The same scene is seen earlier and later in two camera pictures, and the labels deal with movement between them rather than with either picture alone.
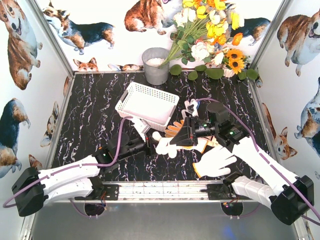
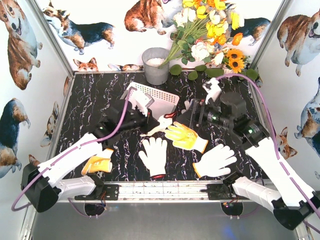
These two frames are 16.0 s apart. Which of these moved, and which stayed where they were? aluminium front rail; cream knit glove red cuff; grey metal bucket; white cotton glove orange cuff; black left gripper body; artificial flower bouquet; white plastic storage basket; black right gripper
Moved: black right gripper; black left gripper body; cream knit glove red cuff
Stayed: white cotton glove orange cuff; artificial flower bouquet; grey metal bucket; aluminium front rail; white plastic storage basket
